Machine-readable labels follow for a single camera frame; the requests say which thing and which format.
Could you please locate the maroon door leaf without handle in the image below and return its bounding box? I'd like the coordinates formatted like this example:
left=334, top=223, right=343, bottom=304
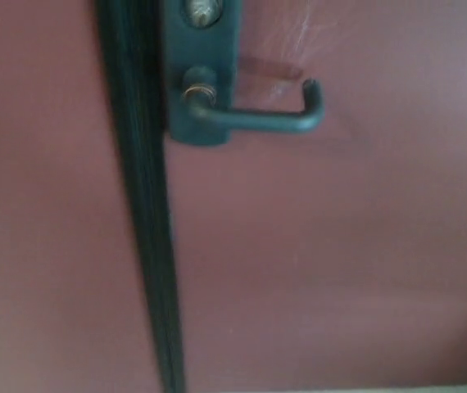
left=0, top=0, right=165, bottom=393

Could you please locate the maroon door leaf with handle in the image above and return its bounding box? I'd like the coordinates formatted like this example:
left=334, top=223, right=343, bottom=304
left=163, top=0, right=467, bottom=393

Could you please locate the silver lock cylinder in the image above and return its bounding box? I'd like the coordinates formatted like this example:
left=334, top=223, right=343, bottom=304
left=182, top=0, right=223, bottom=29

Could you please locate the dark metal handle backplate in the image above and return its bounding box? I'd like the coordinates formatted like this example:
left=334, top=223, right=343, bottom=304
left=162, top=0, right=241, bottom=147

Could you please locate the dark metal lever door handle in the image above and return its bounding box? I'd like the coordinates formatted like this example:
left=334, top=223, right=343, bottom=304
left=180, top=66, right=326, bottom=135

